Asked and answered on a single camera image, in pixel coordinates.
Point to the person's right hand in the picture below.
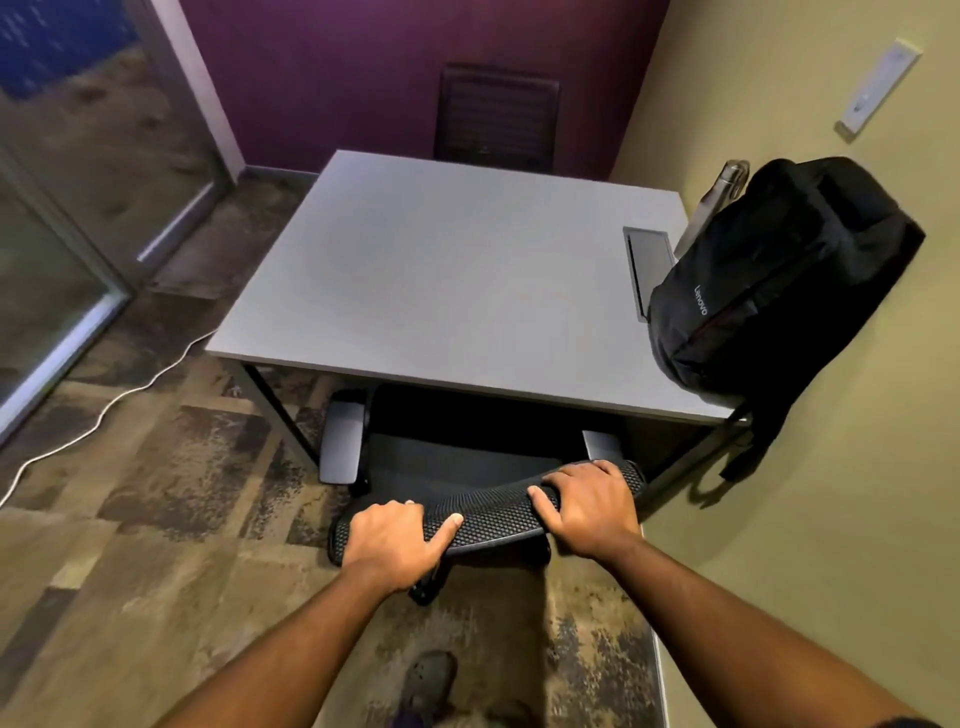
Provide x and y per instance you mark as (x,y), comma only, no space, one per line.
(592,510)

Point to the person's left hand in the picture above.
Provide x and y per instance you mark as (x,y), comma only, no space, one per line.
(386,540)

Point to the person's left thumb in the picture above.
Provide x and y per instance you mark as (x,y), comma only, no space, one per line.
(444,534)

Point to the person's right thumb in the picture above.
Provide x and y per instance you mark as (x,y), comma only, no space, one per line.
(541,508)

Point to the black mesh office chair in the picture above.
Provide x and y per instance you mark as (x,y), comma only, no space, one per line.
(491,510)

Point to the person's right forearm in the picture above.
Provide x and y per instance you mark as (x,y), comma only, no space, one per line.
(735,637)

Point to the person's left forearm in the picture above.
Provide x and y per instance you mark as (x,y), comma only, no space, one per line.
(300,652)

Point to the dark grey clog shoe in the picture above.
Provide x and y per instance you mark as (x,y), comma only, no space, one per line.
(429,686)

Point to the grey square table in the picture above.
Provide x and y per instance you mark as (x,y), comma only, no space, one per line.
(465,277)

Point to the black backpack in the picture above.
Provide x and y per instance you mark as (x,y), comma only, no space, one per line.
(780,277)

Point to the silver metal water bottle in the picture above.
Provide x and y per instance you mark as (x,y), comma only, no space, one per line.
(716,196)

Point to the black mesh-back chair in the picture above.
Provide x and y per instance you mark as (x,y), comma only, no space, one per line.
(496,116)

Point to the glass door with metal frame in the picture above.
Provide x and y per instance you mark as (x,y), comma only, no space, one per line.
(90,150)

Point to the white wall switch plate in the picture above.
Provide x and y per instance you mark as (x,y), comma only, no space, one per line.
(879,88)

